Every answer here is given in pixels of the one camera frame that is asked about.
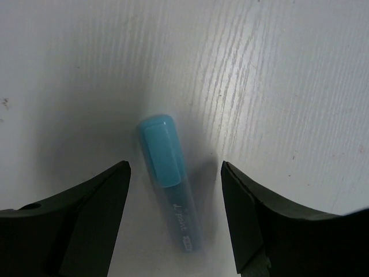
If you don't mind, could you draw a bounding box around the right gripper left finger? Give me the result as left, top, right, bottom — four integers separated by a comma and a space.
1, 161, 131, 276

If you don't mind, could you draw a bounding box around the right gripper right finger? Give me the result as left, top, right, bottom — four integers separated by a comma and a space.
221, 162, 368, 276

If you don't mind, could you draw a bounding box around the blue eraser case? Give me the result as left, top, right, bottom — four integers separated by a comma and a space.
138, 114, 201, 253

